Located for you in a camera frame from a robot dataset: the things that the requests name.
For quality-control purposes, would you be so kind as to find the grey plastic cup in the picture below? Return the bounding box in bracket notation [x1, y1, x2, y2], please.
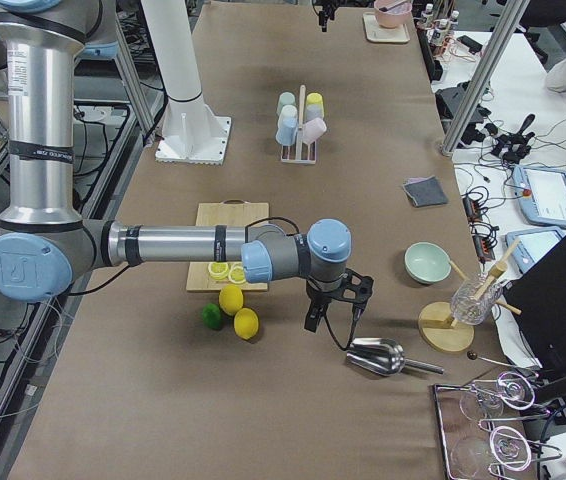
[304, 104, 324, 123]

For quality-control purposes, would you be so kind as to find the wooden mug tree stand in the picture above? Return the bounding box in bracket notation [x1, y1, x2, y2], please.
[418, 240, 522, 353]

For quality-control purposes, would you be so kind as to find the black monitor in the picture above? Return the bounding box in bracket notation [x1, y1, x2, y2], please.
[501, 231, 566, 441]

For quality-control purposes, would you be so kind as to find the pink bowl of ice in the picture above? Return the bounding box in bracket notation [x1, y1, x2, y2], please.
[373, 0, 412, 29]

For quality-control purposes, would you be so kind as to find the light blue plastic cup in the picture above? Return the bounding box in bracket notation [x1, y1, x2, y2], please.
[275, 117, 297, 147]

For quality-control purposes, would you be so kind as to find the bamboo cutting board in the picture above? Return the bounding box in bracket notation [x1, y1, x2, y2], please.
[186, 201, 269, 292]

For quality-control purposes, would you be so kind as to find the wire glass rack tray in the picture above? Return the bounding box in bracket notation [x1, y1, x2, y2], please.
[432, 371, 562, 479]

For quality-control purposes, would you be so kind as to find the clear glass cup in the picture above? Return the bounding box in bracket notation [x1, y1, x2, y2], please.
[450, 275, 502, 325]

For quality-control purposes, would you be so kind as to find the mint green plastic cup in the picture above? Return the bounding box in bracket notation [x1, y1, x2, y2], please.
[277, 91, 296, 115]

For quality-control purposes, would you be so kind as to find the metal scoop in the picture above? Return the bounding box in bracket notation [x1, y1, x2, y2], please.
[346, 338, 445, 376]

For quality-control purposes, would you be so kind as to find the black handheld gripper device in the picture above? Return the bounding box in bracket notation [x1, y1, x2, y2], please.
[490, 113, 536, 164]

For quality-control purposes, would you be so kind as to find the yellow lemon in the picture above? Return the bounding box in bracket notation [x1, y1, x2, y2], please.
[218, 284, 244, 317]
[234, 307, 259, 340]

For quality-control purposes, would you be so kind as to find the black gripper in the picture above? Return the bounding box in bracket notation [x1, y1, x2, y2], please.
[304, 268, 374, 332]
[311, 0, 338, 32]

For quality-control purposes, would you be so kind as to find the white plastic cup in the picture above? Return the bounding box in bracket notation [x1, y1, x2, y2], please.
[279, 104, 298, 121]

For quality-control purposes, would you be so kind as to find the aluminium frame post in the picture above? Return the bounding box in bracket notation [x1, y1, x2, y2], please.
[440, 0, 529, 157]

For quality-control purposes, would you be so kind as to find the cream plastic tray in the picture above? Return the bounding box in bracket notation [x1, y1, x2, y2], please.
[362, 12, 410, 44]

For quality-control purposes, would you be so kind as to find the green lime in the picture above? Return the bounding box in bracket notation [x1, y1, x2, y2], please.
[201, 303, 224, 331]

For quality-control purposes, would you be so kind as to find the white wire cup rack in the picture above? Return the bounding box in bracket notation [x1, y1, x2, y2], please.
[280, 84, 317, 165]

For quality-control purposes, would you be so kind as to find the lemon slice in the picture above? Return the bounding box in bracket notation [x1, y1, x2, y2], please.
[207, 262, 230, 281]
[227, 262, 246, 285]

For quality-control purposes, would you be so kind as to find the yellow plastic cup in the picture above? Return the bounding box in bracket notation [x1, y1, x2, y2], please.
[305, 92, 324, 116]

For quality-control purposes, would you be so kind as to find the pink folded cloth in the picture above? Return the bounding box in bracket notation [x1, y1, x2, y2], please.
[404, 175, 436, 185]

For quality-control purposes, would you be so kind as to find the mint green bowl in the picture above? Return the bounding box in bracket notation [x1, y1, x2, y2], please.
[404, 242, 451, 285]

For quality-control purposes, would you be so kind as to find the pink plastic cup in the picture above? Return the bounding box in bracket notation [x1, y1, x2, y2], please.
[302, 117, 327, 145]

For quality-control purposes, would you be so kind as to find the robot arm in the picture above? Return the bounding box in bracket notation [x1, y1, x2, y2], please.
[0, 1, 373, 330]

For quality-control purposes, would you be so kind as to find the blue teach pendant tablet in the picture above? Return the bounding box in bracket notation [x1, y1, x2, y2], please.
[512, 165, 566, 229]

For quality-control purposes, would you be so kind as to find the grey folded cloth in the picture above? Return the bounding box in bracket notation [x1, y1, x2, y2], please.
[402, 178, 448, 208]

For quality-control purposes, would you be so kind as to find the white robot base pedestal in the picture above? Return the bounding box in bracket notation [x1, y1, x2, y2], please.
[142, 0, 231, 165]

